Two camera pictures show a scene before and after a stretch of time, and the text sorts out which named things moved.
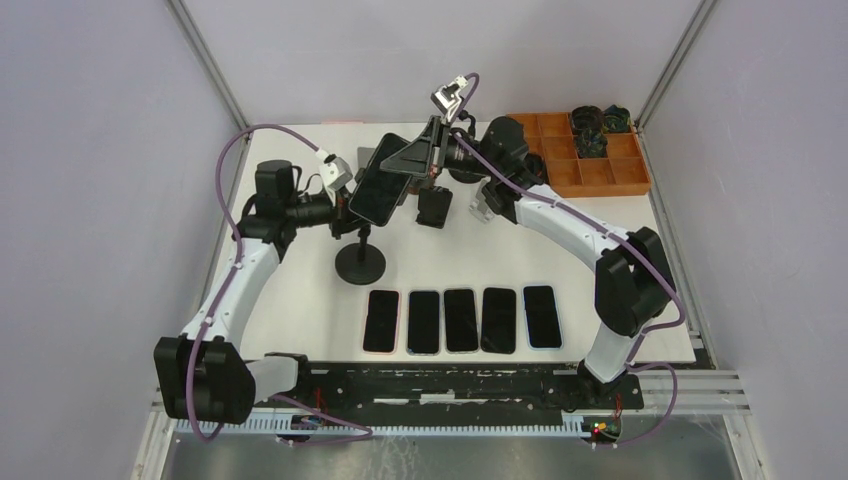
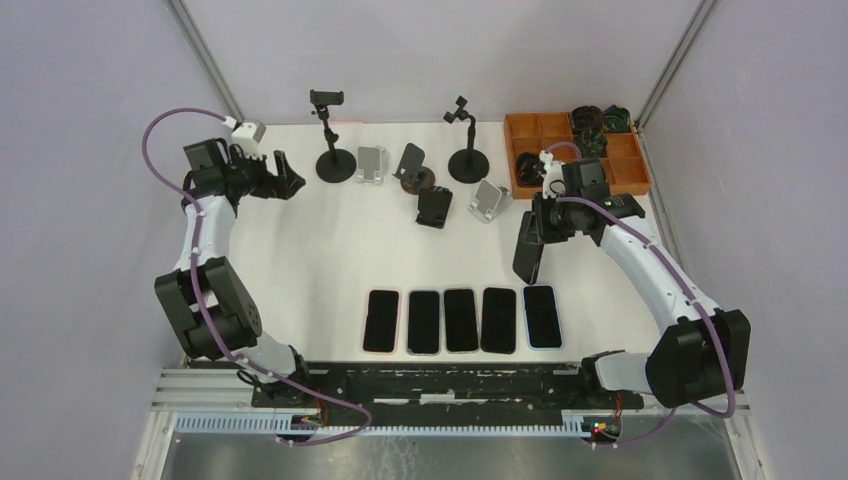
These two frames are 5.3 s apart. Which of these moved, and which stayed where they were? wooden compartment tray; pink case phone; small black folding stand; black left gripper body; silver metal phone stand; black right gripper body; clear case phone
Moved: black left gripper body; black right gripper body
Stayed: clear case phone; silver metal phone stand; small black folding stand; wooden compartment tray; pink case phone
